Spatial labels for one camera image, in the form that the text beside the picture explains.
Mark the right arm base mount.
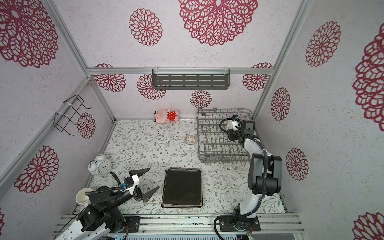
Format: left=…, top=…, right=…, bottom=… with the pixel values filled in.
left=219, top=216, right=261, bottom=233

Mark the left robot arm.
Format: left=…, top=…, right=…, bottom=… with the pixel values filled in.
left=54, top=168, right=159, bottom=240

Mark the black wire wall rack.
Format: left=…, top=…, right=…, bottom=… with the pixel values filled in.
left=53, top=95, right=91, bottom=136

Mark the white alarm clock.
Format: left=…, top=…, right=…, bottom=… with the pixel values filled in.
left=87, top=155, right=112, bottom=177

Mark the white cup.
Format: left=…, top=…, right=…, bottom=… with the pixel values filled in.
left=75, top=188, right=94, bottom=208

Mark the black square plate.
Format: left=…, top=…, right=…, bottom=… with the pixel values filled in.
left=162, top=202, right=203, bottom=208
left=162, top=168, right=203, bottom=205

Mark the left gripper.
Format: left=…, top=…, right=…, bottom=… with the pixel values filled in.
left=106, top=168, right=160, bottom=212

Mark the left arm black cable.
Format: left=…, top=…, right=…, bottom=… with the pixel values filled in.
left=85, top=170, right=127, bottom=197

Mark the tape roll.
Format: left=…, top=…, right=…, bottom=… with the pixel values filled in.
left=185, top=135, right=198, bottom=146

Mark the grey wall shelf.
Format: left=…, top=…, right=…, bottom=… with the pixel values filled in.
left=152, top=69, right=231, bottom=90

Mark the grey wire dish rack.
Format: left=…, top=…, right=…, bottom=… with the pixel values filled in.
left=197, top=108, right=254, bottom=162

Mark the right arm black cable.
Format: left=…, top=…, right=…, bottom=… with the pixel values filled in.
left=212, top=117, right=269, bottom=240

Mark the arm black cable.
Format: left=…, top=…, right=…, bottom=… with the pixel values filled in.
left=212, top=117, right=269, bottom=240
left=85, top=170, right=127, bottom=197

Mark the pink plush toy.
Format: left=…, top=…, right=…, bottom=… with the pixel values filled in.
left=153, top=108, right=180, bottom=124

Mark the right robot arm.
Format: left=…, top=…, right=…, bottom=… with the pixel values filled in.
left=225, top=115, right=282, bottom=218

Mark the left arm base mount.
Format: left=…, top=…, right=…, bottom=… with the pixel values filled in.
left=123, top=216, right=141, bottom=233

